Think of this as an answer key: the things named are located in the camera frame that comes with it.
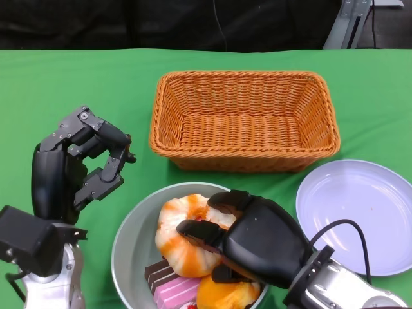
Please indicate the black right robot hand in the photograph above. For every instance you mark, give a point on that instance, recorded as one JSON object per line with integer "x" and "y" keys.
{"x": 267, "y": 241}

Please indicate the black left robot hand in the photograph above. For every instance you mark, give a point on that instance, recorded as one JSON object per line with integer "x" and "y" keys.
{"x": 48, "y": 180}

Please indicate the white orange striped bun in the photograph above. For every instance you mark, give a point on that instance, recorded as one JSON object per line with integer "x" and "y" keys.
{"x": 180, "y": 254}

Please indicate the grey-green round bowl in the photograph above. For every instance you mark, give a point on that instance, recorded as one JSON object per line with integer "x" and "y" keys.
{"x": 138, "y": 231}

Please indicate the white round plate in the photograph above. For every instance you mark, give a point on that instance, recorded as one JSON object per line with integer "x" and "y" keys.
{"x": 347, "y": 199}

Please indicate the brown pink layered cake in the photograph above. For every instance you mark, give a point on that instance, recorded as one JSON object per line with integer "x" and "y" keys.
{"x": 174, "y": 289}

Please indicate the orange wicker basket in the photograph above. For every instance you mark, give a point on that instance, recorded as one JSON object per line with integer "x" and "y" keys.
{"x": 241, "y": 135}

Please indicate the green tablecloth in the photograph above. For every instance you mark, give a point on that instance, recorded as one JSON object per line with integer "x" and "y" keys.
{"x": 96, "y": 96}

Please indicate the black backdrop cloth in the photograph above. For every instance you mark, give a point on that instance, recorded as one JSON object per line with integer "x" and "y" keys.
{"x": 96, "y": 22}

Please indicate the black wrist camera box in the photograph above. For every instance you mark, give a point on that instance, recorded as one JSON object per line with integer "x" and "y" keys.
{"x": 29, "y": 241}

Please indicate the grey metal stand frame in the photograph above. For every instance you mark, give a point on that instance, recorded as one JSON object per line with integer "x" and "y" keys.
{"x": 339, "y": 29}

